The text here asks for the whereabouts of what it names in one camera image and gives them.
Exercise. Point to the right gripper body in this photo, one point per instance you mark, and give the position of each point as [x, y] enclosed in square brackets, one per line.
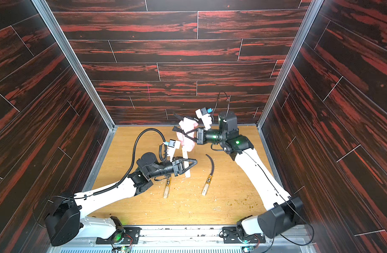
[199, 135]

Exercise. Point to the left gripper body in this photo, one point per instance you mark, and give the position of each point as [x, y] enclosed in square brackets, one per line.
[164, 169]

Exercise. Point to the pink rag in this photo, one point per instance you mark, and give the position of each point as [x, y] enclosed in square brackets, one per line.
[187, 125]

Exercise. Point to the small sickle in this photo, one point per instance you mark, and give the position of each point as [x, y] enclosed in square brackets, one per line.
[167, 188]
[208, 181]
[186, 163]

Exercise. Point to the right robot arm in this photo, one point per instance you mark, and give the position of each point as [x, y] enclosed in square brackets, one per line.
[281, 208]

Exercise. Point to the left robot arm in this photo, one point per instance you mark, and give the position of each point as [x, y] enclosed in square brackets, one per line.
[68, 216]

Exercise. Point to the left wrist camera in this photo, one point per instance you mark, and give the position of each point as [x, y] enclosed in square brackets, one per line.
[172, 146]

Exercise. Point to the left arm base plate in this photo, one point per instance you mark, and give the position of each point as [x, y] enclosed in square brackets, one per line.
[125, 236]

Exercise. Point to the aluminium front rail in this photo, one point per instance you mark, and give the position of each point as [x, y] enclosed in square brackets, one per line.
[193, 239]

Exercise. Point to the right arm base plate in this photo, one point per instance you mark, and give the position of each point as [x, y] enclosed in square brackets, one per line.
[236, 235]

